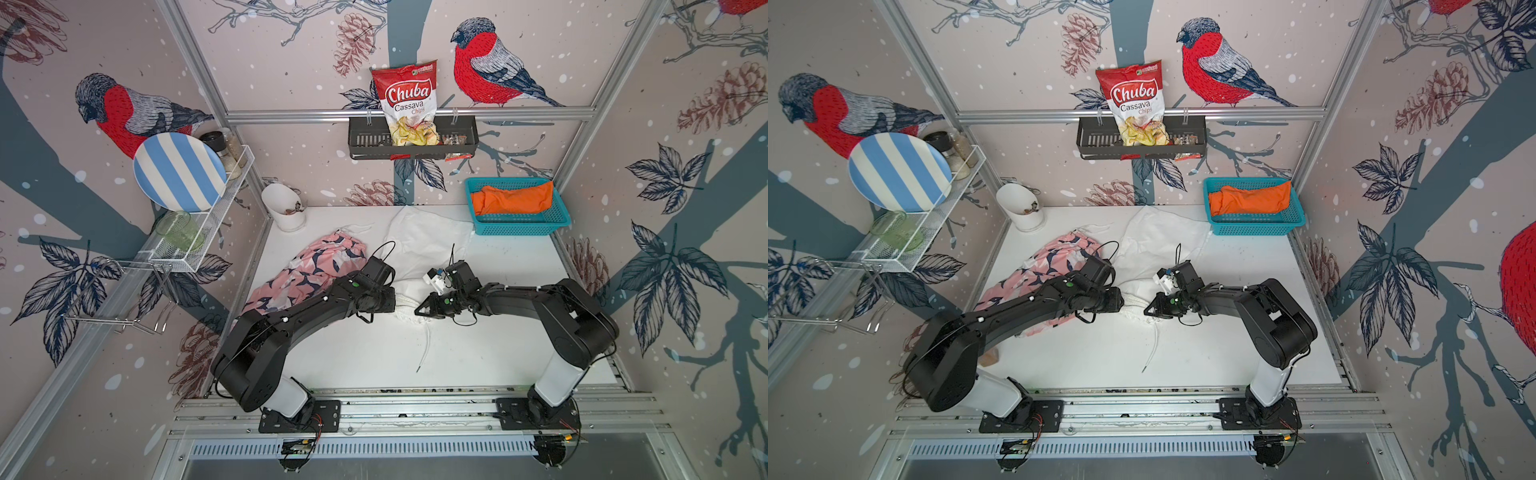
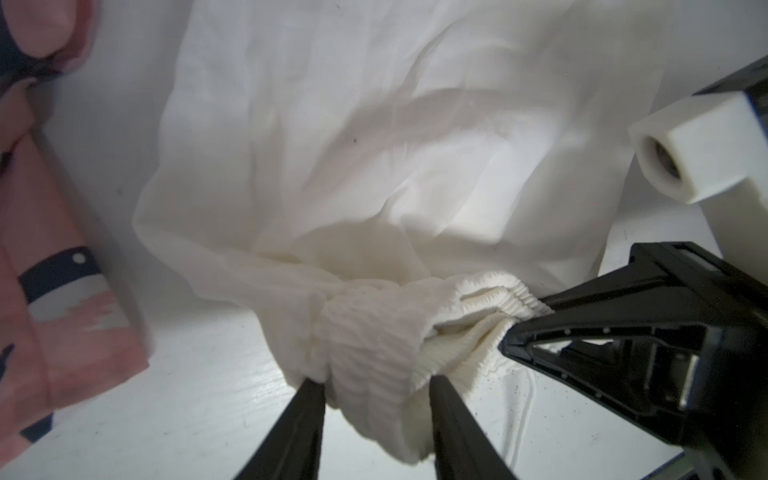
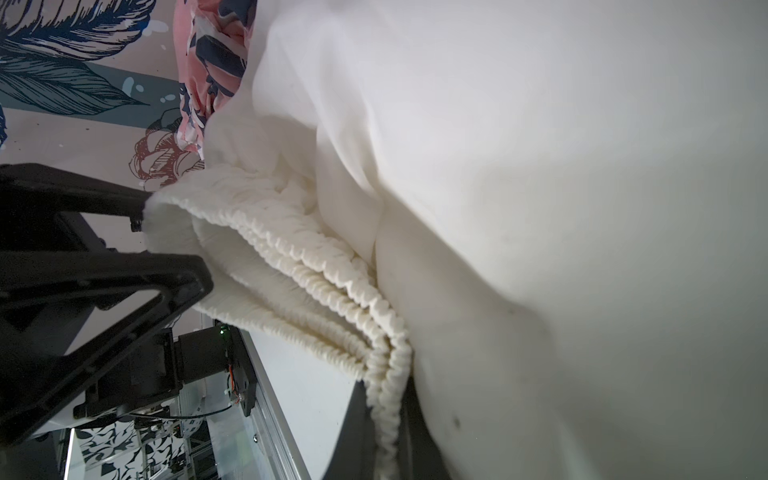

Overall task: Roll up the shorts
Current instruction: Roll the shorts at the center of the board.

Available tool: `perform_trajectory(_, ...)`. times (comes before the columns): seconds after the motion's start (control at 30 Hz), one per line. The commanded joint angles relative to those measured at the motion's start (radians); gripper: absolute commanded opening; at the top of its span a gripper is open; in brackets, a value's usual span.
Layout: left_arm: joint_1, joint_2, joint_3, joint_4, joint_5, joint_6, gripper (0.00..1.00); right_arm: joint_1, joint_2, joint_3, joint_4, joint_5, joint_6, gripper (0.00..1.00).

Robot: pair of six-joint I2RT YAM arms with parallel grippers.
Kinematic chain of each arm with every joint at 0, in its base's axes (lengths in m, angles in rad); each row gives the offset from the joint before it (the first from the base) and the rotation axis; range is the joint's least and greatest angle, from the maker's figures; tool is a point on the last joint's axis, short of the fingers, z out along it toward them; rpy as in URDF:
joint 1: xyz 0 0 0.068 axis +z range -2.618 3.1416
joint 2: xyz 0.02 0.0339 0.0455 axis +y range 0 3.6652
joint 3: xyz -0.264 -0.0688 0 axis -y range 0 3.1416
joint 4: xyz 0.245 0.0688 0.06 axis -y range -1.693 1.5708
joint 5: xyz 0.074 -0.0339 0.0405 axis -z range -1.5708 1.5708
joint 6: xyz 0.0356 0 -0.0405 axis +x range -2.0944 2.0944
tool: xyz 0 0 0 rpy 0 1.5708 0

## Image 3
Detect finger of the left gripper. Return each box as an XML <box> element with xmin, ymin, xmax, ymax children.
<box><xmin>1</xmin><ymin>163</ymin><xmax>150</xmax><ymax>252</ymax></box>
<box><xmin>1</xmin><ymin>251</ymin><xmax>213</xmax><ymax>447</ymax></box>

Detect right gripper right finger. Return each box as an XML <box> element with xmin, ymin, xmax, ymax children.
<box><xmin>398</xmin><ymin>378</ymin><xmax>450</xmax><ymax>480</ymax></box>

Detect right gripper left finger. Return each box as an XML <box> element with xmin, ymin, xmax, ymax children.
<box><xmin>323</xmin><ymin>381</ymin><xmax>376</xmax><ymax>480</ymax></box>

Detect pink patterned shorts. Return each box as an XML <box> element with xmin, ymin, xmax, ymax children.
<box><xmin>173</xmin><ymin>0</ymin><xmax>258</xmax><ymax>154</ymax></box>

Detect white shorts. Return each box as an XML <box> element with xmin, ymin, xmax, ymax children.
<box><xmin>143</xmin><ymin>1</ymin><xmax>767</xmax><ymax>479</ymax></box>

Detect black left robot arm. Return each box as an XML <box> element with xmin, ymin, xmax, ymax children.
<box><xmin>1</xmin><ymin>163</ymin><xmax>256</xmax><ymax>447</ymax></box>

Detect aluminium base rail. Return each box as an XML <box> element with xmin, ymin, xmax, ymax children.
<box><xmin>204</xmin><ymin>332</ymin><xmax>311</xmax><ymax>480</ymax></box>

